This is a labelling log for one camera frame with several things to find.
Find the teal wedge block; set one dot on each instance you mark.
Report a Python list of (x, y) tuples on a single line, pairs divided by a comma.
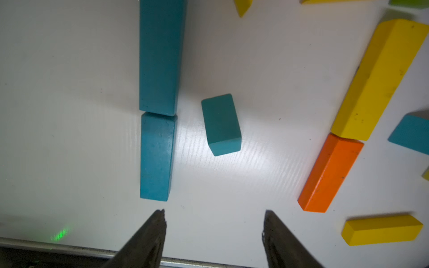
[(222, 125)]

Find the teal long block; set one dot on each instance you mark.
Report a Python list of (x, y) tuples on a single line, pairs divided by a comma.
[(157, 151), (162, 25)]

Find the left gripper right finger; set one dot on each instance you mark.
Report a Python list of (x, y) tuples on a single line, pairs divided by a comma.
[(282, 248)]

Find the aluminium rail front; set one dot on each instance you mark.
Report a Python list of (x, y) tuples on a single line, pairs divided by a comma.
[(100, 253)]

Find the long yellow block diagonal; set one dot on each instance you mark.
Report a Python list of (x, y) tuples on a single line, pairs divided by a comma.
[(390, 53)]

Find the orange rectangular block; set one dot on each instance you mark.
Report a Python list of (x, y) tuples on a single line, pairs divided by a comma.
[(332, 166)]

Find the yellow long block bottom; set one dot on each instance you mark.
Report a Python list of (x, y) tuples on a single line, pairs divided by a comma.
[(368, 231)]

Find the green cube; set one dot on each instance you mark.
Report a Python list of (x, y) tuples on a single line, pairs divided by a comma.
[(417, 4)]

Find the yellow small block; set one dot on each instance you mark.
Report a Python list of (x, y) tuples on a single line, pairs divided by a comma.
[(242, 6)]

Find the dark purple triangle block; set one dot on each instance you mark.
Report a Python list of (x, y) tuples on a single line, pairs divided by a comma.
[(324, 1)]

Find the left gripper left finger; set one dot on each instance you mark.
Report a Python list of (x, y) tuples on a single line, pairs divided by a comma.
[(144, 249)]

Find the teal house-shaped block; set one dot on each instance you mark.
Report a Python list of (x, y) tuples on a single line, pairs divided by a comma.
[(412, 132)]

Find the yellow flat block right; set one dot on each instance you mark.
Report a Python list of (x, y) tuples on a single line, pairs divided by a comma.
[(425, 175)]

